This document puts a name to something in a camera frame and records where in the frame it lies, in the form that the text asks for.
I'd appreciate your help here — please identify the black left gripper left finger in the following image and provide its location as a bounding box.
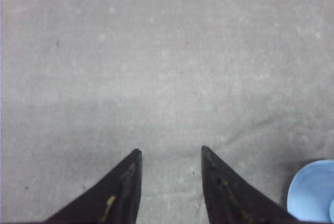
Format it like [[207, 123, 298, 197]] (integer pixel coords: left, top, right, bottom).
[[45, 149, 142, 223]]

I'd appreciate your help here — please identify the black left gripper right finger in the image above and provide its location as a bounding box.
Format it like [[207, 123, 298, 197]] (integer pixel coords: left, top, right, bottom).
[[201, 146, 296, 223]]

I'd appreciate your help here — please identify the blue plastic plate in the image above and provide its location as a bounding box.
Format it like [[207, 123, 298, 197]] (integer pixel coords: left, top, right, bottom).
[[287, 160, 333, 223]]

